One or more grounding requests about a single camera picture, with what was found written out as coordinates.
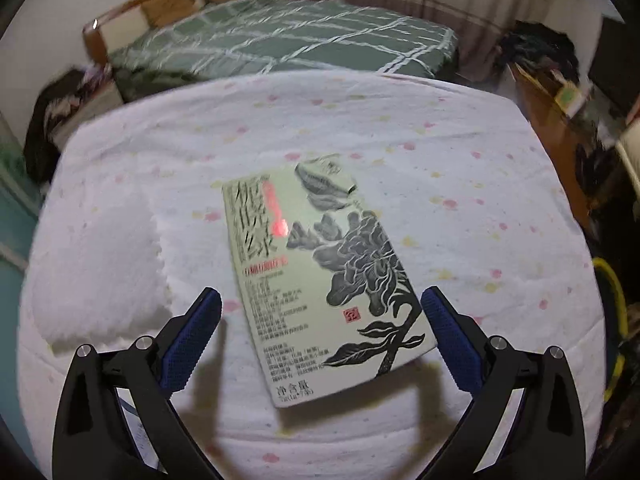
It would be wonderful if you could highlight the green flat box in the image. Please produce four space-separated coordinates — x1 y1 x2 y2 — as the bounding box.
552 85 586 116

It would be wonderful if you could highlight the dark clothes heap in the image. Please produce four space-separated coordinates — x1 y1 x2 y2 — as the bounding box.
25 67 123 186

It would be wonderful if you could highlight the green plaid bedding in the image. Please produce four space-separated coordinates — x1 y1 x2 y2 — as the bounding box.
107 0 460 103

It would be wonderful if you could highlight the wooden desk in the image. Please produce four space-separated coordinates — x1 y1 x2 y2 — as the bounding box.
515 67 601 231

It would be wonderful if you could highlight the black monitor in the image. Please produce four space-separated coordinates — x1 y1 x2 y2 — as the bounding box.
587 17 640 116

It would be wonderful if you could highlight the pile of dark clothes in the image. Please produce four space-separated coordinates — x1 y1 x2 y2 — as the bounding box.
500 20 581 86

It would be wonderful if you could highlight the white crumpled cloth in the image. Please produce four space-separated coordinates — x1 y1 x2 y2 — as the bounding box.
30 195 173 356

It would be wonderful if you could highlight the yellow hoop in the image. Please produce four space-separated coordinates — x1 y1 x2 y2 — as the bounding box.
592 257 628 403

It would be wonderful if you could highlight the wooden headboard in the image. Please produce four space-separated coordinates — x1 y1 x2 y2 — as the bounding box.
82 0 271 66

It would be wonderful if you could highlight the pale striped curtain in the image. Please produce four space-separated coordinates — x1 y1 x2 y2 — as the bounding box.
307 0 596 81

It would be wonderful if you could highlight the pale green flower print box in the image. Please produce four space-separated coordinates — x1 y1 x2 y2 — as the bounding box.
221 154 438 409

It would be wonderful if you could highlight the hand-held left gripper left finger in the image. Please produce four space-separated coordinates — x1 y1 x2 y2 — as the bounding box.
51 287 223 480

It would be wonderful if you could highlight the white spotted tablecloth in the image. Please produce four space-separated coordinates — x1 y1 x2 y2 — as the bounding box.
17 72 608 480

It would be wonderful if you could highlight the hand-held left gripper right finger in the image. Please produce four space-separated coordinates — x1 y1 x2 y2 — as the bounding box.
420 286 587 480

